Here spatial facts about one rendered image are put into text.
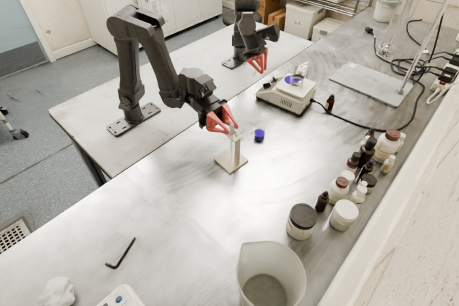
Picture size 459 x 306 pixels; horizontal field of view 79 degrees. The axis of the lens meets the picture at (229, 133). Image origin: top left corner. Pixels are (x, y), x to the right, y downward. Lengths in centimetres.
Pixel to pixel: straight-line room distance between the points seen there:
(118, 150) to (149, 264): 41
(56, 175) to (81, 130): 123
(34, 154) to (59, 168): 29
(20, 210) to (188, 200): 159
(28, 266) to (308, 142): 86
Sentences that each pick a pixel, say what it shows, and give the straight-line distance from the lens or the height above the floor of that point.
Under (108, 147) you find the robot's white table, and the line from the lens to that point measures 103.
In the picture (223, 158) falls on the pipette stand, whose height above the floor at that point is 91.
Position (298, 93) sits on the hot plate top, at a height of 99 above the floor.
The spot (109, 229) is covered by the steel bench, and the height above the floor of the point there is 90.
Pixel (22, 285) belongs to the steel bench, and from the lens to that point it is 87.
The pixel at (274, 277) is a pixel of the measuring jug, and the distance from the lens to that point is 73.
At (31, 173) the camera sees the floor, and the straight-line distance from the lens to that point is 245.
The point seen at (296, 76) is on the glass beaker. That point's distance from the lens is 105.
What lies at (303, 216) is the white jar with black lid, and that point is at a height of 97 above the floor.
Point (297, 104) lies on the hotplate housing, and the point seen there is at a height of 96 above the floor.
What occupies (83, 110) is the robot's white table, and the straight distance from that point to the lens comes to 122.
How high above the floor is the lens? 159
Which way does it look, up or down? 45 degrees down
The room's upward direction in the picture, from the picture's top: straight up
